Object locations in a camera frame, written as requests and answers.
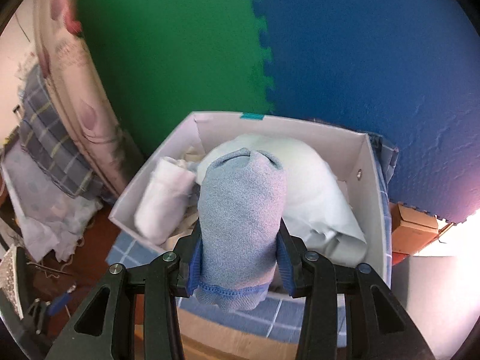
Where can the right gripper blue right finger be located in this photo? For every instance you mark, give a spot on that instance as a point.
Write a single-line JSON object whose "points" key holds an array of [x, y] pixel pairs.
{"points": [[289, 255]]}

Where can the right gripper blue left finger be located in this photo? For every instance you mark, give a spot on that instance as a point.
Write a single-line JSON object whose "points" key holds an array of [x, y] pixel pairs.
{"points": [[189, 250]]}

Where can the pale blue white underwear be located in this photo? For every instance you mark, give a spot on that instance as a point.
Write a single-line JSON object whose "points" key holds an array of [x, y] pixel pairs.
{"points": [[316, 209]]}

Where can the white socks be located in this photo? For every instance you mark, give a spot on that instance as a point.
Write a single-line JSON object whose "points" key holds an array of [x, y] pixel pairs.
{"points": [[165, 200]]}

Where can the grey blue underwear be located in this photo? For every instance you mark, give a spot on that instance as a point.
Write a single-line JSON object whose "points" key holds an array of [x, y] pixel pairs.
{"points": [[241, 202]]}

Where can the cream bra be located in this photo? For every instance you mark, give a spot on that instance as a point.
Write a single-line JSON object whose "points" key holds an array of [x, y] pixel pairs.
{"points": [[183, 228]]}

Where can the blue checked cloth cover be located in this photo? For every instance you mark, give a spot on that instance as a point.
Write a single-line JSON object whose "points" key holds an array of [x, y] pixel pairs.
{"points": [[275, 318]]}

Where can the wooden nightstand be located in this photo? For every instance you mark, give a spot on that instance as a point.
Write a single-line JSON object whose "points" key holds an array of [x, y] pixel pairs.
{"points": [[203, 339]]}

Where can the white XINCCI shoe box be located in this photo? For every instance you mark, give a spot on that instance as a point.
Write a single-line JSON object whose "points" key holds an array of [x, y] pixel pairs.
{"points": [[349, 155]]}

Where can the orange cardboard box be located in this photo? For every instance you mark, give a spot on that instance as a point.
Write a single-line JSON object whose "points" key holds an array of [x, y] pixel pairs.
{"points": [[412, 230]]}

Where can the white floral bedsheet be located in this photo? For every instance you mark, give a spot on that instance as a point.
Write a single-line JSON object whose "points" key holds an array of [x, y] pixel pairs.
{"points": [[49, 219]]}

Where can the grey plaid bedding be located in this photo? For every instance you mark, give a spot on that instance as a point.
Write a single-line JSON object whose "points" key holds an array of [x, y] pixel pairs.
{"points": [[44, 137]]}

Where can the beige patterned curtain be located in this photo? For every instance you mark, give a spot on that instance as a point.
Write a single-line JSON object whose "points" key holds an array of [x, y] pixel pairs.
{"points": [[79, 98]]}

